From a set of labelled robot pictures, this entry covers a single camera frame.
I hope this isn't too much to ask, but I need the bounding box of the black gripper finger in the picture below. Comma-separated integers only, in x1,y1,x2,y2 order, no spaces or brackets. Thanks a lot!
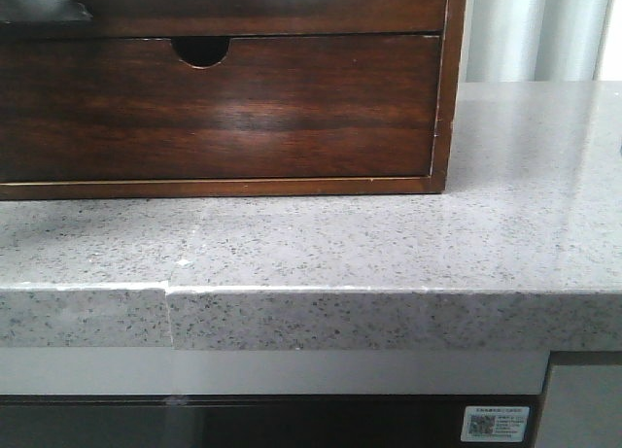
1,0,92,24

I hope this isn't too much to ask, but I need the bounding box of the dark wooden drawer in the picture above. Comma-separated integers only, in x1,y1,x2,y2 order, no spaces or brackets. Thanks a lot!
1,0,447,42
1,35,440,183

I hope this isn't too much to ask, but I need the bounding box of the dark wooden drawer cabinet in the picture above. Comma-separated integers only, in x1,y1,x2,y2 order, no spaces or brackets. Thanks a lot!
1,0,467,200

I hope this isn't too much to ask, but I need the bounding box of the black built-in appliance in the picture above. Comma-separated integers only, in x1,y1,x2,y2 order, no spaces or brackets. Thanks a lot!
1,395,539,447

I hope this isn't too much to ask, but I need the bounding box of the white curtain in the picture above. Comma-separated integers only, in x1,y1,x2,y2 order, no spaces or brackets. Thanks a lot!
460,0,621,83

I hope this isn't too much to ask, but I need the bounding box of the white QR code sticker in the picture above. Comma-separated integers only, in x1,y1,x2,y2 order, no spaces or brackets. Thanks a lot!
461,406,531,443

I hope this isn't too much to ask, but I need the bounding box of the grey cabinet door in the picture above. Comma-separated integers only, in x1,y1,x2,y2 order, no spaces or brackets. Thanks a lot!
535,352,621,447

